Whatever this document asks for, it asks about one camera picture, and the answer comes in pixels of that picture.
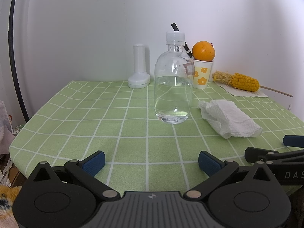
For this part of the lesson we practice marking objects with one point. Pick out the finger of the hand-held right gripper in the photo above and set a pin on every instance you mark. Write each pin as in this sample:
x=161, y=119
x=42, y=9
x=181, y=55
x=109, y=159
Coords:
x=294, y=140
x=254, y=154

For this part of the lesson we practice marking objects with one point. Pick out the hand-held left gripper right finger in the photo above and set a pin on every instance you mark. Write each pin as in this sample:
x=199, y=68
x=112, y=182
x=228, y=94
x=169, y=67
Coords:
x=209, y=162

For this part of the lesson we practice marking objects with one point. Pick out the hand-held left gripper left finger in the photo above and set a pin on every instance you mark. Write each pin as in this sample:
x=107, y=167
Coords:
x=95, y=162

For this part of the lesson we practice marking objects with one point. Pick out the white paper towel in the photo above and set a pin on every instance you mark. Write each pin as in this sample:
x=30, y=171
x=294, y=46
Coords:
x=228, y=118

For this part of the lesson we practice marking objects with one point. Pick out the clear plastic bottle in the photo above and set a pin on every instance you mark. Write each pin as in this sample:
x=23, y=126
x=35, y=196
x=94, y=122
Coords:
x=173, y=95

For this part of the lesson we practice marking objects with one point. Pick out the green checkered tablecloth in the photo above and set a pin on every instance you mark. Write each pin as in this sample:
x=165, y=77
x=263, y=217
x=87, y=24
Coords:
x=95, y=114

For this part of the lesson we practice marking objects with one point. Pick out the white napkin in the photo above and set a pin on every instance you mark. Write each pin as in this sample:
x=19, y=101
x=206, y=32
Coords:
x=239, y=93

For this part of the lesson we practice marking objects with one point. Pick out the half-eaten corn cob on skewer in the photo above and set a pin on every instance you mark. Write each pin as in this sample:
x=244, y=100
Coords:
x=244, y=82

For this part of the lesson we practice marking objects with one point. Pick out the cardboard box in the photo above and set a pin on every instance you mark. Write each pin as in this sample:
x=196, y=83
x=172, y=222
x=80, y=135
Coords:
x=14, y=173

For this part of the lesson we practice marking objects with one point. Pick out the flower print paper cup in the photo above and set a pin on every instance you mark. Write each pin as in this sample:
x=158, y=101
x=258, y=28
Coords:
x=203, y=76

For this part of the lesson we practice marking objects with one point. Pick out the pink cloth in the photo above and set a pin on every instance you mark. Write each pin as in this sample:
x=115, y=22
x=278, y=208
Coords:
x=4, y=128

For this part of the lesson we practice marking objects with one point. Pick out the yellow plush toy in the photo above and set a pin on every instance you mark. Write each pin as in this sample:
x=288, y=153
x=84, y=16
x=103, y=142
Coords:
x=7, y=206

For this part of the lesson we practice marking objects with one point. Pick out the orange fruit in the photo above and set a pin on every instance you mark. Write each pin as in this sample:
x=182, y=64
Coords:
x=203, y=51

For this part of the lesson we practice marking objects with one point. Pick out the white plastic handheld device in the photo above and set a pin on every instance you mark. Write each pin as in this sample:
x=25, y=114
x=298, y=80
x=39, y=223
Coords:
x=139, y=59

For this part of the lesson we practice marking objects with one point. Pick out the black marker pen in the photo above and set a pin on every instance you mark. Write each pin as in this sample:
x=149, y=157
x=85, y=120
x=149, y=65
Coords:
x=175, y=27

